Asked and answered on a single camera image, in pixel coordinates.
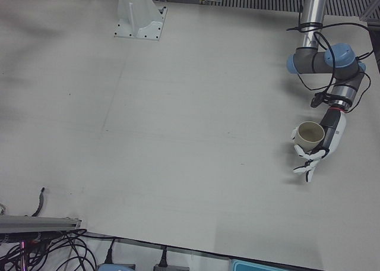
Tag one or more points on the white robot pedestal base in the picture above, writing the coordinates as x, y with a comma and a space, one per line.
138, 18

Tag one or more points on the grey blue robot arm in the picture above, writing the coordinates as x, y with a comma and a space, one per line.
314, 61

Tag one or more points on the light blue teach pendant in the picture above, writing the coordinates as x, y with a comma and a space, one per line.
276, 265

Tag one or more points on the beige paper cup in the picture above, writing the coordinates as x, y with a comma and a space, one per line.
310, 135

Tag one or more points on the purple metal rod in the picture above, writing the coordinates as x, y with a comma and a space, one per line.
23, 256

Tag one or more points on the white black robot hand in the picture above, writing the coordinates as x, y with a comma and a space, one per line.
335, 131

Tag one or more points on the aluminium profile rail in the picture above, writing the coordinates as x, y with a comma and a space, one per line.
35, 223

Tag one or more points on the blue grey device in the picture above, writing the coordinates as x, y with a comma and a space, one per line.
115, 267

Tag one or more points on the aluminium frame corner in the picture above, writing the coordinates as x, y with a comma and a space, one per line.
371, 11

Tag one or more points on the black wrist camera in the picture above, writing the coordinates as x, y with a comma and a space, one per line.
318, 98

